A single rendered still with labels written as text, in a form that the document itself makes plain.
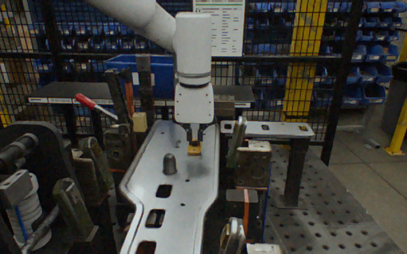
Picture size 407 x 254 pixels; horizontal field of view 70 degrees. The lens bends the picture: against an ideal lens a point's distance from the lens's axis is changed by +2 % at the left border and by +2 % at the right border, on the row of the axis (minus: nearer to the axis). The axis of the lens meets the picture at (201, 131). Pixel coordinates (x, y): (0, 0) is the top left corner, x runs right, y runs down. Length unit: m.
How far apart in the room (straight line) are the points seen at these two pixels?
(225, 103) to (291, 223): 0.46
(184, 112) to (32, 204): 0.39
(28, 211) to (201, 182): 0.34
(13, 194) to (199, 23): 0.48
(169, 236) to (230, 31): 0.92
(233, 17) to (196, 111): 0.61
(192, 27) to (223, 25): 0.59
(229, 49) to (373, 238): 0.86
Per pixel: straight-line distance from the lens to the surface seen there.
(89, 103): 0.83
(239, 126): 0.71
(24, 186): 0.49
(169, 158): 0.68
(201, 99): 0.73
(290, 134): 0.94
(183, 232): 0.55
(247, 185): 0.78
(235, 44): 1.28
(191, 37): 0.68
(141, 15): 0.64
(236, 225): 0.42
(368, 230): 1.13
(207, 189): 0.65
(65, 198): 0.54
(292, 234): 1.02
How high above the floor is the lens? 1.38
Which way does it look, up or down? 25 degrees down
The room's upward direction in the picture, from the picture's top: straight up
